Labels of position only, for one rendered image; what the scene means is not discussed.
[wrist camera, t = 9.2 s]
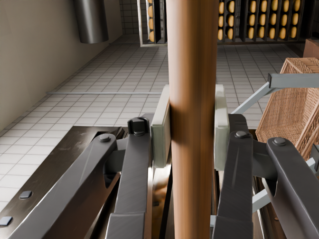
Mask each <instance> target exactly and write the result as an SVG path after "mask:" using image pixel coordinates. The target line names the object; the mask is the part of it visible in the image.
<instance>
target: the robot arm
mask: <svg viewBox="0 0 319 239"><path fill-rule="evenodd" d="M127 124H128V133H129V135H128V138H124V139H119V140H116V137H115V135H113V134H101V135H99V136H97V137H96V138H94V140H93V141H92V142H91V143H90V144H89V145H88V147H87V148H86V149H85V150H84V151H83V152H82V154H81V155H80V156H79V157H78V158H77V159H76V160H75V161H74V162H73V164H72V165H71V166H70V167H69V168H68V169H67V171H66V172H65V173H64V174H63V175H62V176H61V178H60V179H59V180H58V181H57V182H56V183H55V185H54V186H53V187H52V188H51V189H50V190H49V191H48V193H47V194H46V195H45V196H44V197H43V198H42V200H41V201H40V202H39V203H38V204H37V205H36V207H35V208H34V209H33V210H32V211H31V212H30V214H29V215H28V216H27V217H26V218H25V219H24V221H23V222H22V223H21V224H20V225H19V226H18V227H17V228H16V229H15V231H14V232H13V233H12V234H11V235H10V236H9V237H8V238H7V239H84V238H85V236H86V234H87V233H88V231H89V229H90V227H91V225H92V224H93V222H94V220H95V218H96V217H97V215H98V213H99V212H100V210H101V208H102V206H103V205H104V203H105V201H106V199H107V198H108V196H109V194H110V193H111V191H112V189H113V187H114V186H115V184H116V182H117V181H118V179H119V177H120V175H121V178H120V183H119V189H118V194H117V199H116V205H115V210H114V213H111V214H110V217H109V221H108V226H107V231H106V236H105V239H151V220H152V178H153V166H155V168H164V167H166V163H167V159H168V153H169V146H170V142H171V121H170V95H169V84H166V85H165V86H164V88H163V91H162V94H161V97H160V100H159V103H158V106H157V109H156V112H155V113H144V114H143V115H142V116H140V117H134V118H131V119H129V120H128V121H127ZM152 161H153V166H152ZM214 169H216V171H224V173H223V180H222V186H221V192H220V198H219V204H218V210H217V216H216V217H215V222H214V228H213V234H212V239H253V222H252V212H253V176H257V177H261V178H262V182H263V185H264V187H265V189H266V191H267V194H268V196H269V198H270V201H271V203H272V205H273V208H274V210H275V212H276V215H277V217H278V219H279V221H280V224H281V226H282V229H283V231H284V233H285V235H286V238H287V239H319V179H318V178H317V177H316V175H315V174H314V173H313V171H312V170H311V168H310V167H309V166H308V164H307V163H306V161H305V160H304V159H303V157H302V156H301V154H300V153H299V152H298V150H297V149H296V147H295V146H294V145H293V143H292V142H291V141H289V140H288V139H286V138H282V137H272V138H269V139H268V140H267V143H263V142H260V141H257V140H254V139H253V135H252V134H251V133H249V129H248V126H247V122H246V118H245V116H243V115H242V114H228V111H227V103H226V96H225V87H224V86H223V85H222V84H216V95H215V116H214Z"/></svg>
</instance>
